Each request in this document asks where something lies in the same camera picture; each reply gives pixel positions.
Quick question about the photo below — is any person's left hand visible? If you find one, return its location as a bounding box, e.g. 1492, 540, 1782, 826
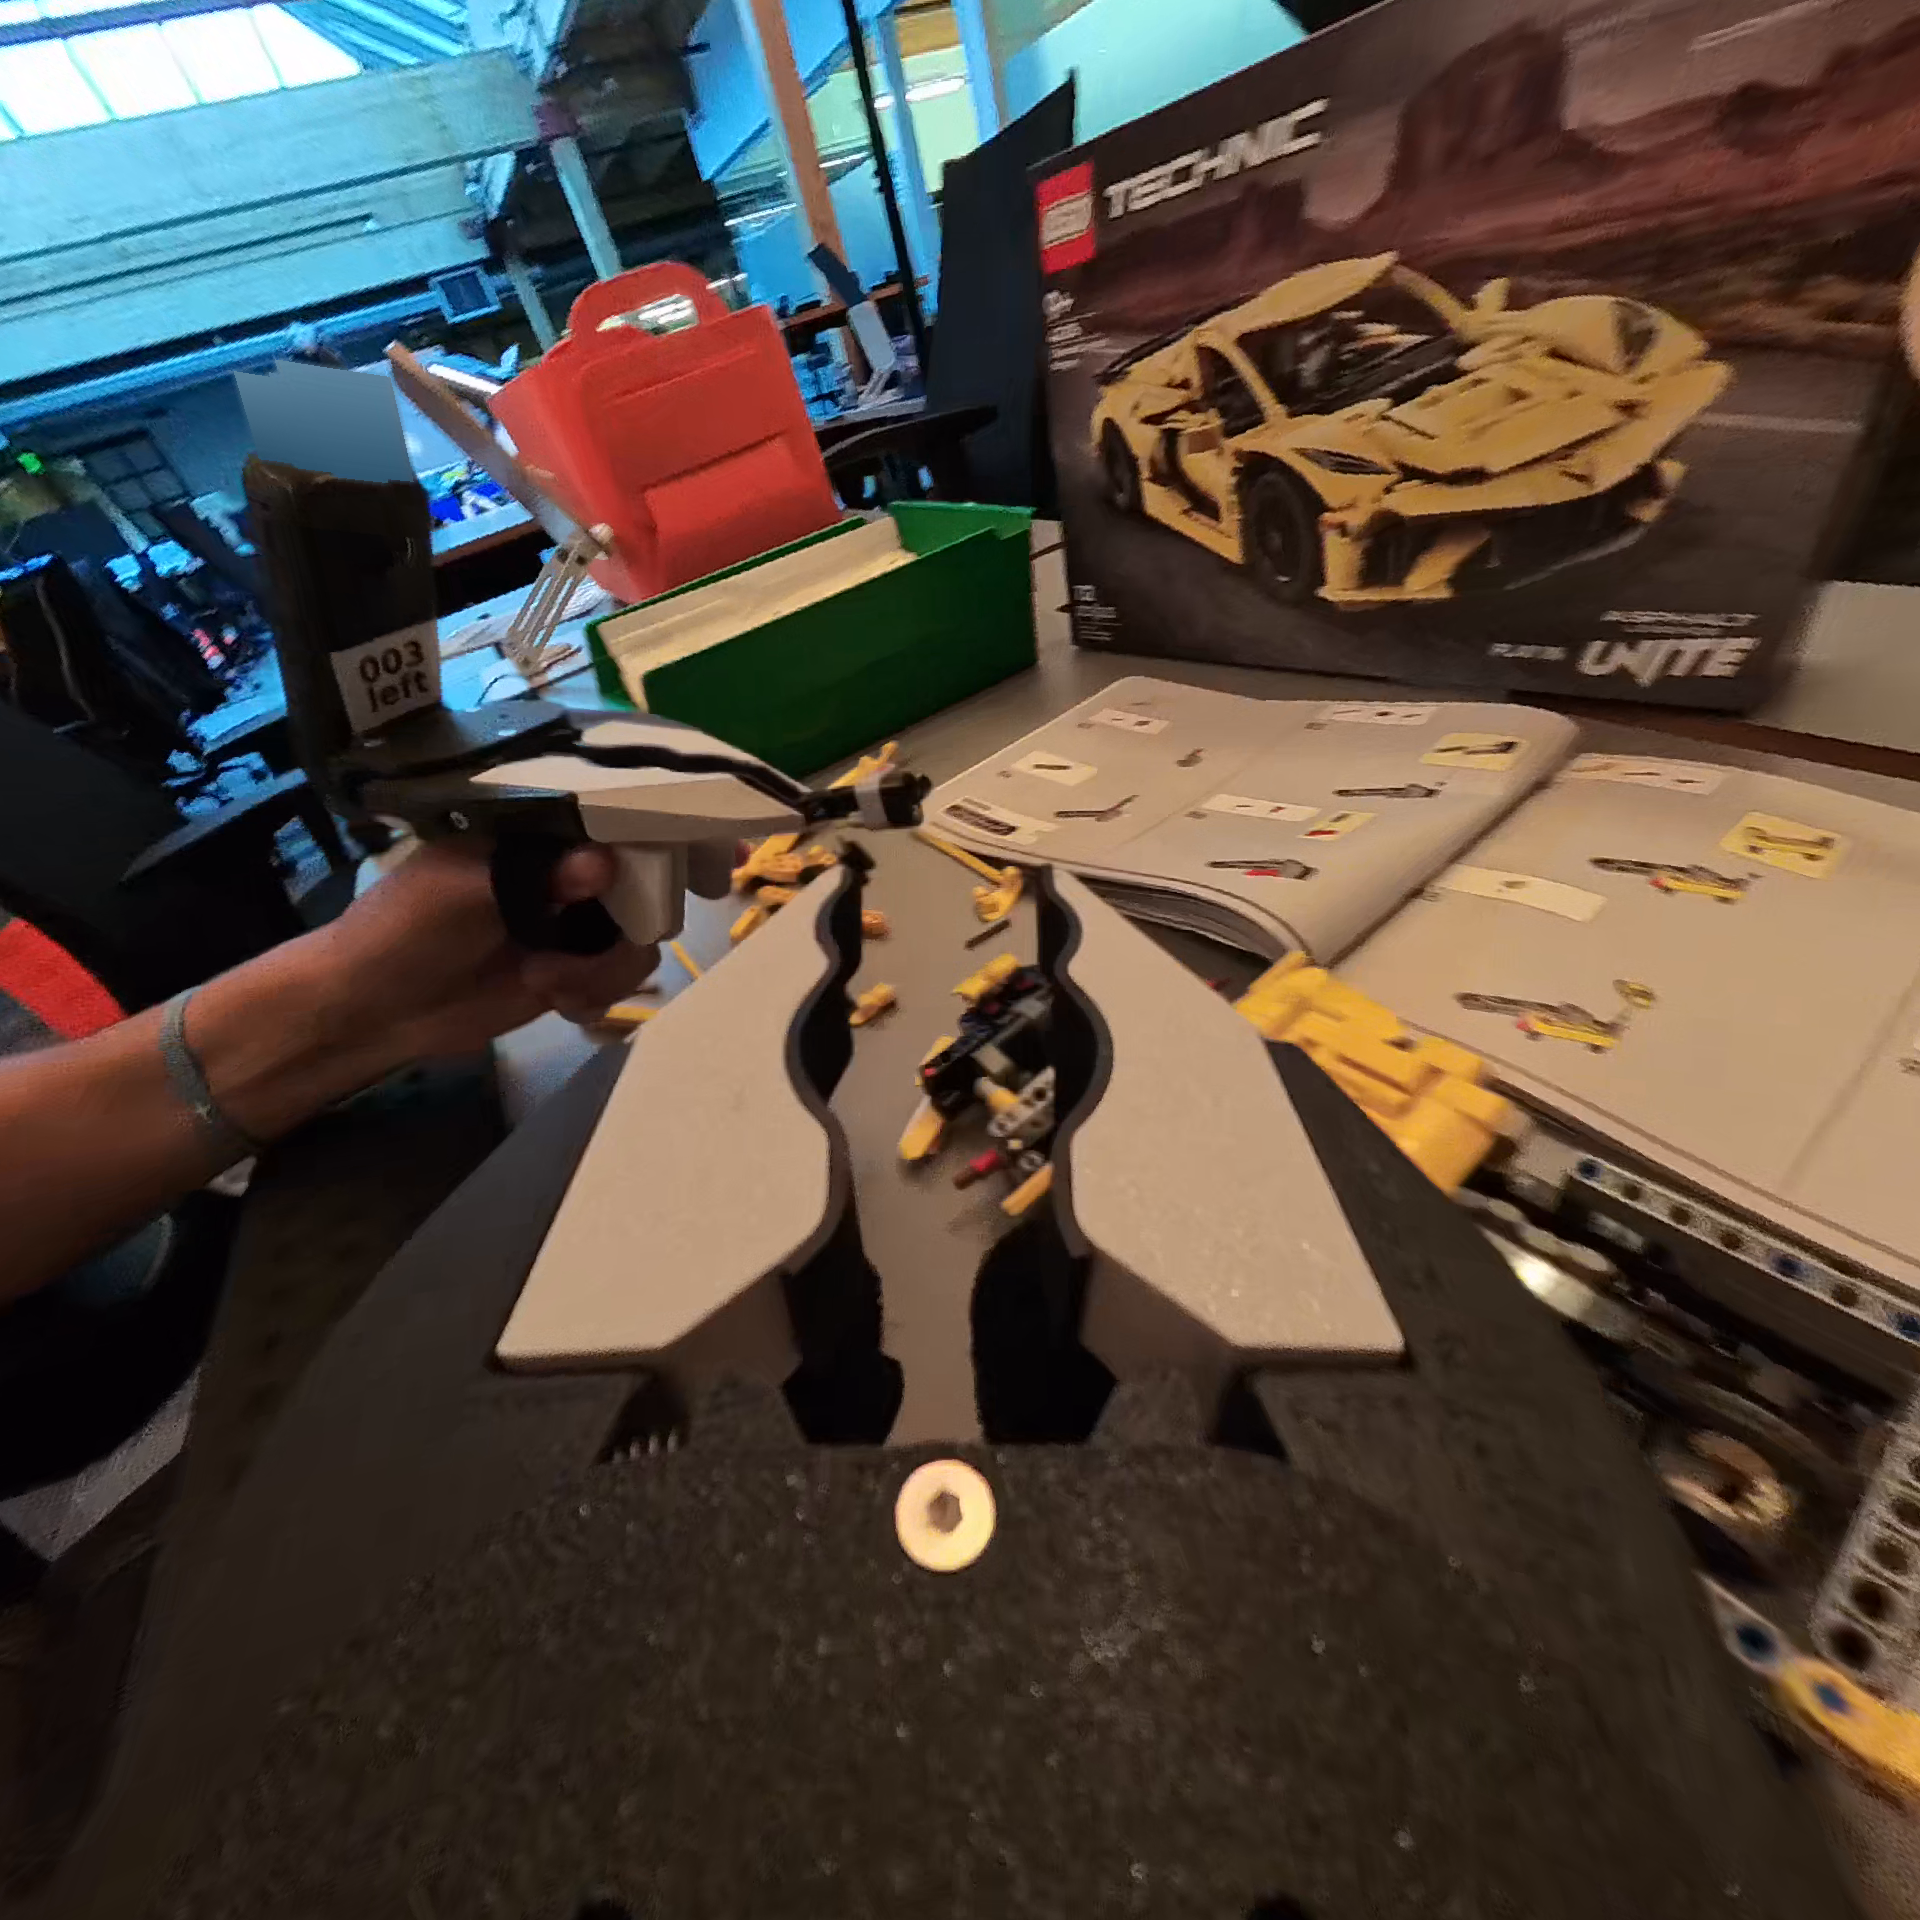
351, 847, 663, 1054

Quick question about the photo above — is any document holder stand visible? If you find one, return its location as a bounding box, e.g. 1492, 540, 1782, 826
385, 341, 616, 668

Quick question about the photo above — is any red storage bin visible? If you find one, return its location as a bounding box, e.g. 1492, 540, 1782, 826
488, 261, 842, 602

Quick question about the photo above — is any orange traffic cone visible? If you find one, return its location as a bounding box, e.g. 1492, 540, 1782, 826
0, 915, 129, 1038

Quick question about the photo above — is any person's left forearm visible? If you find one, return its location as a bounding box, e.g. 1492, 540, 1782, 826
0, 898, 392, 1308

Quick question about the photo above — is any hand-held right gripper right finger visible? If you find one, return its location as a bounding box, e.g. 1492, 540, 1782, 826
1039, 867, 1407, 1367

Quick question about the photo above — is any partly built yellow toy car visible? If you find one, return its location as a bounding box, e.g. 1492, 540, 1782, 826
897, 950, 1920, 1803

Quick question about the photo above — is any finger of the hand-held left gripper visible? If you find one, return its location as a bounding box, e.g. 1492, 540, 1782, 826
469, 750, 827, 854
574, 713, 816, 815

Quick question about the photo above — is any pile of loose building pieces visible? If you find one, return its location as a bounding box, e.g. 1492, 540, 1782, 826
601, 740, 901, 1037

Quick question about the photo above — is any green storage bin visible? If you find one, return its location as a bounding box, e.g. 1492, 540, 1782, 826
585, 500, 1039, 778

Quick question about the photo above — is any grey desk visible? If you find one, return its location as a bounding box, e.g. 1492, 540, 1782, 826
193, 516, 1920, 1920

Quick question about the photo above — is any open instruction booklet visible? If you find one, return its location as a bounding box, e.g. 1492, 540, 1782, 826
921, 674, 1920, 1291

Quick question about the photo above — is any yellow piece with long rod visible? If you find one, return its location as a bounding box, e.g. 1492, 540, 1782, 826
914, 829, 1029, 923

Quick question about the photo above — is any toy car box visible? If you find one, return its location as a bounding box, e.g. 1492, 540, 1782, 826
1028, 0, 1920, 713

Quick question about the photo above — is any blue wristband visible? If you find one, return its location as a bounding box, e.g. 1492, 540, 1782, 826
157, 986, 259, 1173

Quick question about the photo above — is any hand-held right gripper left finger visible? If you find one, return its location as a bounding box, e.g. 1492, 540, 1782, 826
495, 867, 870, 1371

